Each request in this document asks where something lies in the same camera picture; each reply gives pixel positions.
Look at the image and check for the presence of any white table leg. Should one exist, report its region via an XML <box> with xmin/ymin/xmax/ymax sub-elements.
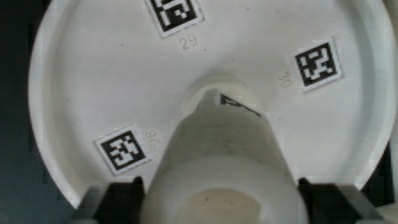
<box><xmin>140</xmin><ymin>90</ymin><xmax>308</xmax><ymax>224</ymax></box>

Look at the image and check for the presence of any white round table top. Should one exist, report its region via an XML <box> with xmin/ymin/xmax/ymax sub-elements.
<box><xmin>28</xmin><ymin>0</ymin><xmax>395</xmax><ymax>201</ymax></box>

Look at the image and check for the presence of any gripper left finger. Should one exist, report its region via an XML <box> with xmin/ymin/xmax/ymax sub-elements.
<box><xmin>69</xmin><ymin>177</ymin><xmax>145</xmax><ymax>224</ymax></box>

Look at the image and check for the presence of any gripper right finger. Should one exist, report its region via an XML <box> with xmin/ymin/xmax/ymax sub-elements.
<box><xmin>298</xmin><ymin>178</ymin><xmax>385</xmax><ymax>224</ymax></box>

